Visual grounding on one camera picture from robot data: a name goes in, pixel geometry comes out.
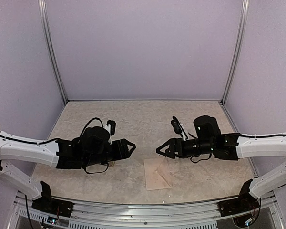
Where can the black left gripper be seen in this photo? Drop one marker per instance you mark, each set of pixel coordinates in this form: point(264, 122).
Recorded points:
point(119, 150)

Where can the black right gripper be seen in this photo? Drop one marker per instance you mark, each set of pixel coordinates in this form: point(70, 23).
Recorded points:
point(178, 142)

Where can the round sticker sheet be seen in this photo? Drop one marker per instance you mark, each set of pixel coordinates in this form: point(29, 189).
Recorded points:
point(111, 164)

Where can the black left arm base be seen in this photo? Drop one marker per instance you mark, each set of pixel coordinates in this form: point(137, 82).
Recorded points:
point(46, 203)

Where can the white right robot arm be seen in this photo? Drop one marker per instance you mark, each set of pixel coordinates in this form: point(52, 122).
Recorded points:
point(232, 146)

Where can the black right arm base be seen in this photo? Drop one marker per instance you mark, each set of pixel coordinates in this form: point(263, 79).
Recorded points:
point(244, 202)

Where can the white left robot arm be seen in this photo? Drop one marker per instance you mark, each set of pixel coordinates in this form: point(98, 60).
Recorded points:
point(23, 150)

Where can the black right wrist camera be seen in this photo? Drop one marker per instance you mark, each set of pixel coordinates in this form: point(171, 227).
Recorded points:
point(179, 128)

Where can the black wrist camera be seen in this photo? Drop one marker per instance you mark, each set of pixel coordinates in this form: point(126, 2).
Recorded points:
point(110, 127)
point(179, 128)

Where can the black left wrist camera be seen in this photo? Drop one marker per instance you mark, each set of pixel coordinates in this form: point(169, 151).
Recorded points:
point(110, 127)

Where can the aluminium front table rail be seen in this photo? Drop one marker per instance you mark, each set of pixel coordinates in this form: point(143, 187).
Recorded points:
point(94, 215)

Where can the aluminium right corner post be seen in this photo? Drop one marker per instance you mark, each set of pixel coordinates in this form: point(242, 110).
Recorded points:
point(237, 50)

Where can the aluminium corner post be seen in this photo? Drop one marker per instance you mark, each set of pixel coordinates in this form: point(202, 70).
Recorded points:
point(237, 50)
point(51, 52)

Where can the aluminium left corner post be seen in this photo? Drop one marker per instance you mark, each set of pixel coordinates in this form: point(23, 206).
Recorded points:
point(51, 52)

